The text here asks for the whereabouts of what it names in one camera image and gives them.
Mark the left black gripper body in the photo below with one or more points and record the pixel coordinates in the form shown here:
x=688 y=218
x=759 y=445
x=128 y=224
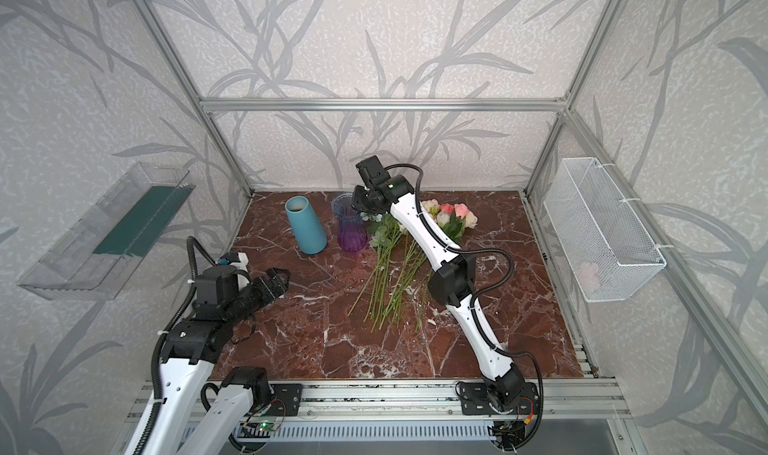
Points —
x=264 y=289

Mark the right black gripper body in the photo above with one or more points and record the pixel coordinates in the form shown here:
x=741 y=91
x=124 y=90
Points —
x=363 y=200

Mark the white rose stem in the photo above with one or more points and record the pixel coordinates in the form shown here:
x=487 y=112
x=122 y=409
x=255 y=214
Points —
x=385 y=298

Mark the blue purple glass vase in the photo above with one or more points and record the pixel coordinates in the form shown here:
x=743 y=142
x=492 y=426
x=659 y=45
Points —
x=351 y=232

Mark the peach carnation stem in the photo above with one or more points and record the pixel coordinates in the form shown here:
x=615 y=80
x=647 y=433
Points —
x=413 y=259

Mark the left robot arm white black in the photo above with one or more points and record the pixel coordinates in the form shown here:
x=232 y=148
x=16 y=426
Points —
x=198 y=347

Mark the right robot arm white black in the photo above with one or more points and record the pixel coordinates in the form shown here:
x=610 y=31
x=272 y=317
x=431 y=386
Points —
x=502 y=377

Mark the teal ceramic vase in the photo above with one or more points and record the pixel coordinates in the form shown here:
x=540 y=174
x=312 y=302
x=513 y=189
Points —
x=305 y=225

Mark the pink white rose bunch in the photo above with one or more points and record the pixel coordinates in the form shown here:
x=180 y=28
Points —
x=459 y=212

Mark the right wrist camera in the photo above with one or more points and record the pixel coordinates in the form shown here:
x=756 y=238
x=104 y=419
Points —
x=372 y=172

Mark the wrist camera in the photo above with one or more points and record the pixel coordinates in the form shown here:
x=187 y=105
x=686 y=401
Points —
x=234 y=262
x=372 y=172

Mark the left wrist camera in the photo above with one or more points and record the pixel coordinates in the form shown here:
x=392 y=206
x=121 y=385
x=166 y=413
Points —
x=234 y=262

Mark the clear plastic wall tray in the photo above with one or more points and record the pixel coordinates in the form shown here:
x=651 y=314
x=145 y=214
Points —
x=96 y=257

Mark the white wire mesh basket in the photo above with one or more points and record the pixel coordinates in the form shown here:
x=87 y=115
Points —
x=608 y=249

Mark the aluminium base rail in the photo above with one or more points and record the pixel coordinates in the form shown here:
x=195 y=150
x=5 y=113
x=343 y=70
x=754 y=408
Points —
x=373 y=410

